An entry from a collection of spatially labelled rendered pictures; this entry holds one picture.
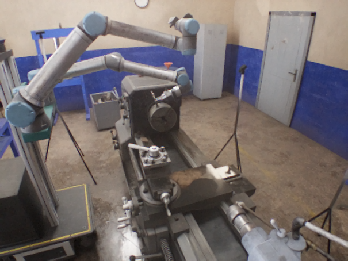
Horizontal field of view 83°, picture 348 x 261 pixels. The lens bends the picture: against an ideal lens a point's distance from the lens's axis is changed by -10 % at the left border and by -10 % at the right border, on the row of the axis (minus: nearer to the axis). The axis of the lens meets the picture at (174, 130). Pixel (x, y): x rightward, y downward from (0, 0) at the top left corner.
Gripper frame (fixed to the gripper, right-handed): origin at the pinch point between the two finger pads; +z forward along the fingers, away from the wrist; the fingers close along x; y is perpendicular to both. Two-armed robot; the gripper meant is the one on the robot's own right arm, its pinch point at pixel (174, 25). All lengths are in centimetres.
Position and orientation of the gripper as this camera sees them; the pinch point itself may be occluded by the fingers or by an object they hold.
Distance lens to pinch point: 168.5
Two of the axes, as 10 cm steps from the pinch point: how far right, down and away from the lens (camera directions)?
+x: 7.1, 4.6, 5.3
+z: -3.4, -4.4, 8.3
